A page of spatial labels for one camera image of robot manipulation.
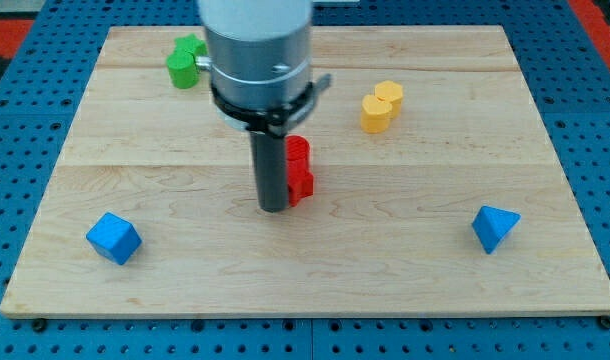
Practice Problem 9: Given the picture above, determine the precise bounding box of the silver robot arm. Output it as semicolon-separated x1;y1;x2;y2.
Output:
197;0;332;138

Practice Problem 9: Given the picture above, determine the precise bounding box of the blue cube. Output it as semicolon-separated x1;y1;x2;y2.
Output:
86;212;142;265

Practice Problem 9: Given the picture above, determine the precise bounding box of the red star block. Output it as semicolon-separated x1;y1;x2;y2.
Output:
288;170;315;207

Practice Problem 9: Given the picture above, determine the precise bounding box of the red cylinder block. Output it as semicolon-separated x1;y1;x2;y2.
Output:
286;135;310;173

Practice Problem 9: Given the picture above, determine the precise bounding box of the dark grey pointer rod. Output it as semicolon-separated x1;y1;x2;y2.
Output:
250;132;289;213

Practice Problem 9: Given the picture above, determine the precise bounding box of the yellow heart block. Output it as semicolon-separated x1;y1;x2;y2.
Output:
360;94;392;134

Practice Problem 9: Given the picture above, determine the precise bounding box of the yellow hexagon block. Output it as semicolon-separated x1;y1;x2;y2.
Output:
374;80;404;118

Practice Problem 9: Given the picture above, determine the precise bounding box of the wooden board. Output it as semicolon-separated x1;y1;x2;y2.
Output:
0;25;610;319

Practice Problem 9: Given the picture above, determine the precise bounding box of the green cylinder block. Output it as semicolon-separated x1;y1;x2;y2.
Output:
166;50;200;89

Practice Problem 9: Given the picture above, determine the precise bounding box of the green star block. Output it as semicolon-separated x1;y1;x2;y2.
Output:
174;34;208;57

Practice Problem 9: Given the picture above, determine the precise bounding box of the blue triangular prism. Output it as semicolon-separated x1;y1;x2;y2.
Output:
472;205;521;254

